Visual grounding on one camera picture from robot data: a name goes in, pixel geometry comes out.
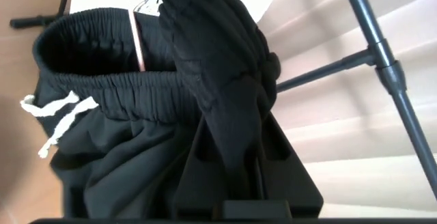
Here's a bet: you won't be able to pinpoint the pink clothes hanger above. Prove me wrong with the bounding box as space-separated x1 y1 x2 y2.
128 10 147 72

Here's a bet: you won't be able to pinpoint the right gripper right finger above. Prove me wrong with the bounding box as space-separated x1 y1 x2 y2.
252 112 324 218

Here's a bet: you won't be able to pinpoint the beige curtain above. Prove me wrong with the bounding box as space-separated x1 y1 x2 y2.
255 0 437 218

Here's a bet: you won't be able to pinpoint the black shorts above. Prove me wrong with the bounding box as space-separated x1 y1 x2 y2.
19 0 283 220

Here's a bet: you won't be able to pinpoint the black clothes rack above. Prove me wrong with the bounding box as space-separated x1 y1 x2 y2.
9 0 437 201

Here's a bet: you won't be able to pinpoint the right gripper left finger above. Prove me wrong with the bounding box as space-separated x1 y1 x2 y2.
172 114 242 218

